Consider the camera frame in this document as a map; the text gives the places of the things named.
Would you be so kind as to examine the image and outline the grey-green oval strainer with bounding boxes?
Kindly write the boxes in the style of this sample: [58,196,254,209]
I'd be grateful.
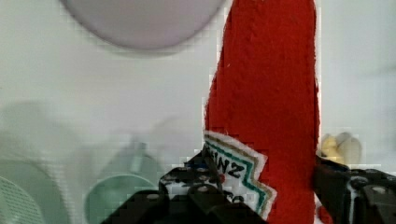
[0,160,70,224]

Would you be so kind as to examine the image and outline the red felt ketchup bottle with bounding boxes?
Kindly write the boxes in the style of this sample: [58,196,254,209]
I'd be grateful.
[204,0,333,224]

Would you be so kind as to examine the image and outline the beige peanut toy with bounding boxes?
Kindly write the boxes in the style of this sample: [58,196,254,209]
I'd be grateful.
[317,132,362,166]

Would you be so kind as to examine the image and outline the lilac round plate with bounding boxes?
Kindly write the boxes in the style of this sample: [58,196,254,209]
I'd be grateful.
[60,0,225,50]

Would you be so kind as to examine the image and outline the mint green cup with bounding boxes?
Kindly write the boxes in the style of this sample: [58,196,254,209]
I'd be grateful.
[84,141,163,224]

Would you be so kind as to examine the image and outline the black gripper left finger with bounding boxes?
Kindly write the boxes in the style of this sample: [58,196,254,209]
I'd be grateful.
[101,148,267,224]

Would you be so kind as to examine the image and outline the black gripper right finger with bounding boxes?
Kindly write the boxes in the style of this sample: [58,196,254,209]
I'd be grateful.
[313,157,396,224]

